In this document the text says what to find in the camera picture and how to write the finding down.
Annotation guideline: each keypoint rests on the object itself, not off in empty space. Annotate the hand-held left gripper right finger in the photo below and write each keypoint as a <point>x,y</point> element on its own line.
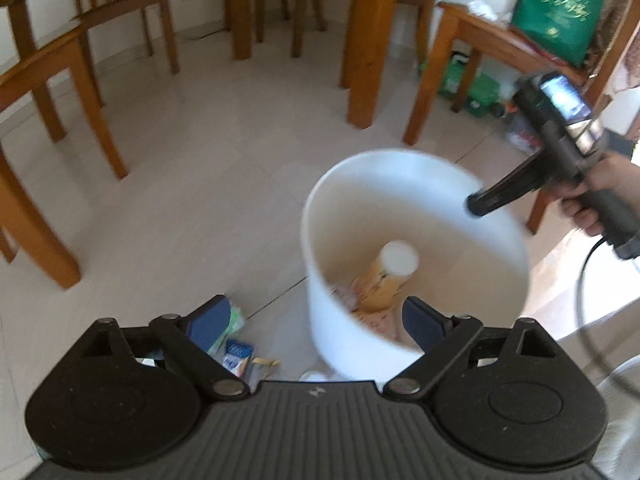
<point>421,325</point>

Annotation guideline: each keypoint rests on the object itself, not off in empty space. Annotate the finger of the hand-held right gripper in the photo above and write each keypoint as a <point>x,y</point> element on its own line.
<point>500,194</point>

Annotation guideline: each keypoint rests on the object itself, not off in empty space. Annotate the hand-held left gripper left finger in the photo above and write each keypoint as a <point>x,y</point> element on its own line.
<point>207,325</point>

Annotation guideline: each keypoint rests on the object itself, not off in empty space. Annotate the green tissue packet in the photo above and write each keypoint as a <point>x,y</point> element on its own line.
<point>235,322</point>

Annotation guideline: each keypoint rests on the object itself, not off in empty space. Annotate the blue and white milk carton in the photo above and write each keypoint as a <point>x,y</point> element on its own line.
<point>239,357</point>

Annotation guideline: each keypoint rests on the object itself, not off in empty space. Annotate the white plastic trash bin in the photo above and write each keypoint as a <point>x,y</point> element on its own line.
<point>450,260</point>

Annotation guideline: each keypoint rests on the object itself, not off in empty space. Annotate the silver and gold box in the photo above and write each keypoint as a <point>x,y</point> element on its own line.
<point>264,370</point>

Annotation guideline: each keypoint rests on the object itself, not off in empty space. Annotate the person's right hand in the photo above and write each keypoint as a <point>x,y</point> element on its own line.
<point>620,180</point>

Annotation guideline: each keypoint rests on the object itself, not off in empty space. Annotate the red and white packet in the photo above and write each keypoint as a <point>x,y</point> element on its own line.
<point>522,132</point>

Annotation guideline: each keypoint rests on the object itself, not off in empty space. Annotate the green carton pack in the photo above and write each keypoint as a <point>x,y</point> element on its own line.
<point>470,87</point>

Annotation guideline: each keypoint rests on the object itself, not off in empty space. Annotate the green paper bag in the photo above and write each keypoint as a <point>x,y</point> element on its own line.
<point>560,10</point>

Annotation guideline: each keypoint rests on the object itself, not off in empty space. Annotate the crumpled white wrapper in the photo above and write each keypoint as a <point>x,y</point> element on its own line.
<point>484,10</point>

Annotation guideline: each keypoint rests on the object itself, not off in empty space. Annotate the wooden dining table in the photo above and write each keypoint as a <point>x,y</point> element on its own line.
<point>372,60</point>

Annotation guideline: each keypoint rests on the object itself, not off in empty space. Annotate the person's light striped clothing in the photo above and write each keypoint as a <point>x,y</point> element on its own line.
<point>625,430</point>

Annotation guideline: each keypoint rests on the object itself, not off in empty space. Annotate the wooden table legs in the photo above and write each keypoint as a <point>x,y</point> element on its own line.
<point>242,10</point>

